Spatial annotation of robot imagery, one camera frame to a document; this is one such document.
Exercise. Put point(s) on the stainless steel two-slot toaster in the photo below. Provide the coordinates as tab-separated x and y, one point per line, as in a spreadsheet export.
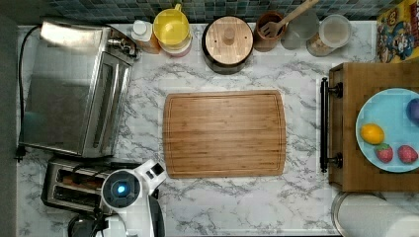
56	194

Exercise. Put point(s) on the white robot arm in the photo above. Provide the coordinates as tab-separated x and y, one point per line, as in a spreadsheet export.
129	193

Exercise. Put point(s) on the toast slice in toaster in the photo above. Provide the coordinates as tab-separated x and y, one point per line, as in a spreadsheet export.
91	184

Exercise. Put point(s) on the stainless steel toaster oven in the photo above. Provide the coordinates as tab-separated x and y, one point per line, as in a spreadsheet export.
77	89

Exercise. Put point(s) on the bamboo cutting board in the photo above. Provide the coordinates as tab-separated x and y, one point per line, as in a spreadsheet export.
224	134

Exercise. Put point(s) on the black pot with wooden lid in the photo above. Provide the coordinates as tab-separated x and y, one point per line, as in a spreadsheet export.
227	43

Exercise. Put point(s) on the brown utensil crock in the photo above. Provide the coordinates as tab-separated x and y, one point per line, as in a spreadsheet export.
262	41

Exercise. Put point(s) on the wooden slotted spatula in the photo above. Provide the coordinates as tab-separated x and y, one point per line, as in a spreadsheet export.
271	29

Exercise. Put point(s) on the white cap condiment bottle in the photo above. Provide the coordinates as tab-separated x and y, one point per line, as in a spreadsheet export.
143	35

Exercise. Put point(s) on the clear empty glass jar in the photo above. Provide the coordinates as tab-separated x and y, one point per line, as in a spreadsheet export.
300	29

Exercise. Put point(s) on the glass jar with cereal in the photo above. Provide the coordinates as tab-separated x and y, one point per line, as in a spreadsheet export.
333	33

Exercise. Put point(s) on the yellow lemon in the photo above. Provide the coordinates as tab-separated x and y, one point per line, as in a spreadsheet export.
372	133

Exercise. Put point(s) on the shiny metal kettle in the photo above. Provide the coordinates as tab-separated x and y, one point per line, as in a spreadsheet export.
82	226

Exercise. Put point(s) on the left red strawberry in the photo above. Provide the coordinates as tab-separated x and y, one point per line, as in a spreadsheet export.
384	152

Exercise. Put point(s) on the red strawberry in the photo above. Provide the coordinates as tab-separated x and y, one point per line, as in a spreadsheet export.
384	152
407	154

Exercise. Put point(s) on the light blue plate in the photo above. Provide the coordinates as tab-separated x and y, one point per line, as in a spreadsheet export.
387	109

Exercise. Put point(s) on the right red strawberry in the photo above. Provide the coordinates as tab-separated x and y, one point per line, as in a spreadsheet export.
407	154

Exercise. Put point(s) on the purple plum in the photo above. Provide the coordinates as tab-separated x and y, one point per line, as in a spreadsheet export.
412	111

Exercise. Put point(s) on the yellow cereal box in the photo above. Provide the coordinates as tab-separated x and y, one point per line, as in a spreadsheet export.
397	33

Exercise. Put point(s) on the wooden tray with black handle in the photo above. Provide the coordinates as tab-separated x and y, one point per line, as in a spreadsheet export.
343	93

